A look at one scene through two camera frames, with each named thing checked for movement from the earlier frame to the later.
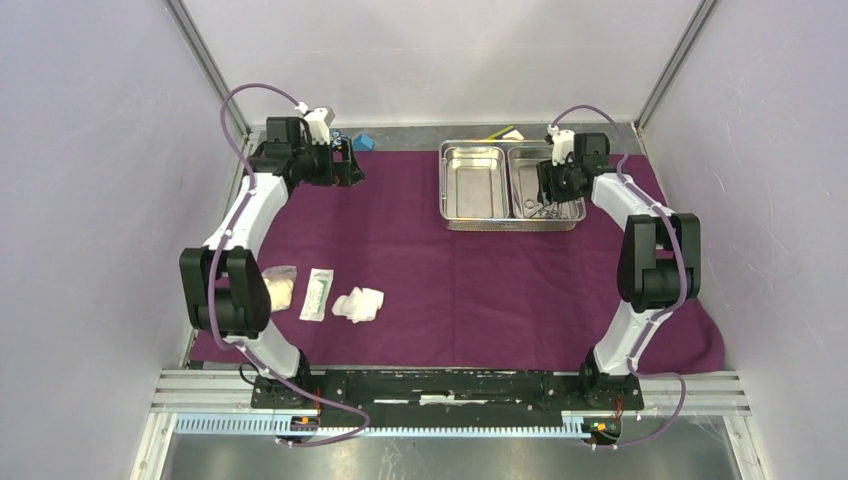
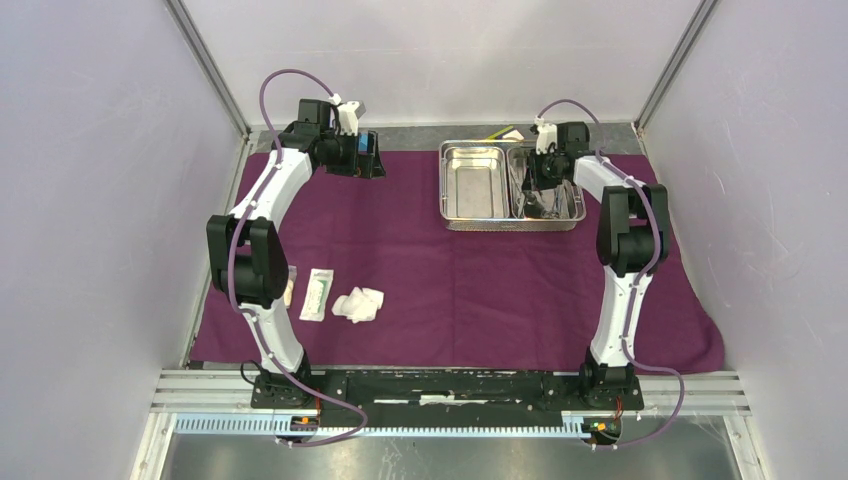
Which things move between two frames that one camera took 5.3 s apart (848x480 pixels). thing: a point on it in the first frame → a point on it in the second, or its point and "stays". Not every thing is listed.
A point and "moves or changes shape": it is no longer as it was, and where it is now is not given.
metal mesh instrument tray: [492, 185] stays
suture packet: [317, 295] stays
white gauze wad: [359, 305] stays
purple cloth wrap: [455, 300] moves or changes shape
